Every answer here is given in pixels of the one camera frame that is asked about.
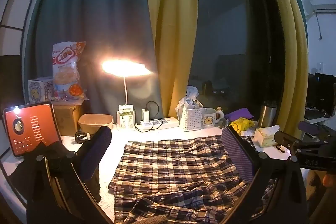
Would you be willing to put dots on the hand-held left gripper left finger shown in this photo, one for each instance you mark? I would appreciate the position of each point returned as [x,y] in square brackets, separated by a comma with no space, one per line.
[95,153]

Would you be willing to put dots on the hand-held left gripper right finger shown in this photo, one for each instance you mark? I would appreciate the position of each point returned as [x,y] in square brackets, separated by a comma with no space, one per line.
[239,157]

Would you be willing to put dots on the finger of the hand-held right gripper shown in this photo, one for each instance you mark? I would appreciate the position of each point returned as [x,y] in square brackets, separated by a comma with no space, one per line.
[308,127]
[287,140]

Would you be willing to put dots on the plaid pants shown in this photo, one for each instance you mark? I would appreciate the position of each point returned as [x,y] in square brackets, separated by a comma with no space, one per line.
[178,166]

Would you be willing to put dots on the person's right hand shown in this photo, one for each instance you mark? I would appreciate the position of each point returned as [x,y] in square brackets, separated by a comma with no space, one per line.
[330,180]

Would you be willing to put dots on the tissue box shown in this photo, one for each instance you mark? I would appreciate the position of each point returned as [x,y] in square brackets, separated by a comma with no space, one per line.
[266,136]

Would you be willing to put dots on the white textured cloth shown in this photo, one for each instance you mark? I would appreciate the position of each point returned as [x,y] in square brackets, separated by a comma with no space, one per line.
[115,142]

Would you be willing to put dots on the brown bowl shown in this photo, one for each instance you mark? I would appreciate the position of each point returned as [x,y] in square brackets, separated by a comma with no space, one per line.
[95,123]

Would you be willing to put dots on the steel tumbler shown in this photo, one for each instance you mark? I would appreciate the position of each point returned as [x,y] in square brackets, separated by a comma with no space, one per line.
[267,115]

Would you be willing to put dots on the yellow packet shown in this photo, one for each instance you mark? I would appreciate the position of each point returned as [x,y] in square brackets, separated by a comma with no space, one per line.
[242,124]

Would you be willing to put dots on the grey green stone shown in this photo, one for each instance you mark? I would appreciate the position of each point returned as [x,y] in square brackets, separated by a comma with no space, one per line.
[223,123]

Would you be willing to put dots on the black monitor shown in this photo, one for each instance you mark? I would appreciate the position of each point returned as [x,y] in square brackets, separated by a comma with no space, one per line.
[321,90]

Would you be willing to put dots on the purple cloth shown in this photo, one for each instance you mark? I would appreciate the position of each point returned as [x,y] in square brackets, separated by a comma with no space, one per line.
[240,113]

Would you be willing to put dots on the cardboard box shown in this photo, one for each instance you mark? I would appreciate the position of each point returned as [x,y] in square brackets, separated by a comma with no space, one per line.
[67,119]

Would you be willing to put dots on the milk carton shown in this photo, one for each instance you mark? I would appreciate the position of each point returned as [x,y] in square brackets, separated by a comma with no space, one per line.
[126,117]

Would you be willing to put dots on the white bear mug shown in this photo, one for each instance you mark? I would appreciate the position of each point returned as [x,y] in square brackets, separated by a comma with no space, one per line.
[209,117]

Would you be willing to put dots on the small yellow figurine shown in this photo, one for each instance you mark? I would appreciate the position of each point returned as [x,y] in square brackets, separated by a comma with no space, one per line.
[219,108]

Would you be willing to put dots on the white plastic basket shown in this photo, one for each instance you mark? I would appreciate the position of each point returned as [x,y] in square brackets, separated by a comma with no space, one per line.
[191,120]

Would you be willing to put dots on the white charger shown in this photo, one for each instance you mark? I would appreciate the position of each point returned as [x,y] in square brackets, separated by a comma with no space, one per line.
[145,115]

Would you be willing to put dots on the tablet with red screen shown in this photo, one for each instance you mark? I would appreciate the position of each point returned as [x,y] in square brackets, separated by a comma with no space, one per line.
[29,127]

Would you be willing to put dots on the blue white tube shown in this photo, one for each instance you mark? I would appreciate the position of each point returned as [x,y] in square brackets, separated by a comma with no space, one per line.
[189,103]

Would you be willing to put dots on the white power strip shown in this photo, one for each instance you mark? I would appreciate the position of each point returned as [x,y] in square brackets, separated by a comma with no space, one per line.
[162,123]

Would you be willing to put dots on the white plastic bag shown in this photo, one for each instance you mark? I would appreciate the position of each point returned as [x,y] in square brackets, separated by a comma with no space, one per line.
[191,92]

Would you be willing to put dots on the small printed carton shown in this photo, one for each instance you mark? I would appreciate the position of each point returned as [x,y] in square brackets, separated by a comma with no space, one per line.
[39,90]

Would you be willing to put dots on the yellow curtain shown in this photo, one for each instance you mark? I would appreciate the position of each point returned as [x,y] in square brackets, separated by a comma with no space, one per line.
[294,43]
[172,29]

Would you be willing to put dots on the snack bag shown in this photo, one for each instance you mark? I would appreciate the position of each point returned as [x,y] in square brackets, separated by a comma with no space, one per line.
[65,69]

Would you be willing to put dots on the white desk lamp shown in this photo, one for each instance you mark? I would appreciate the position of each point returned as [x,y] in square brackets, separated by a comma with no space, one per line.
[126,67]

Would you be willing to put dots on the air conditioner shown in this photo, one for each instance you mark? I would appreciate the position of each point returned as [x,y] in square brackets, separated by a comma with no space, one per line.
[321,3]

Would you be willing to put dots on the teal curtain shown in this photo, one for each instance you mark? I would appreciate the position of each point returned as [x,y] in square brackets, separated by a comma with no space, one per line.
[92,16]

